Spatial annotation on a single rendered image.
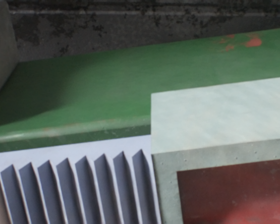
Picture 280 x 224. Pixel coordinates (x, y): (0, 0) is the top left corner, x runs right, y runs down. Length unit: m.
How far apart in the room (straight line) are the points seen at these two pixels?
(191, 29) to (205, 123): 0.80
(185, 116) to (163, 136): 0.03
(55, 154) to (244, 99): 0.14
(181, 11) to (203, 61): 0.60
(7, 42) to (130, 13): 0.57
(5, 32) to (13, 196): 0.29
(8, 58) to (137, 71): 0.14
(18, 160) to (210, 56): 0.28
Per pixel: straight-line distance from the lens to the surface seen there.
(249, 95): 0.46
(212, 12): 1.21
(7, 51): 0.66
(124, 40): 1.22
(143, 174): 0.40
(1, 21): 0.66
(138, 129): 0.50
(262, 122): 0.41
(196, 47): 0.67
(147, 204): 0.41
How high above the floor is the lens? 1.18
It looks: 68 degrees down
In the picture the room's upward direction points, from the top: 177 degrees counter-clockwise
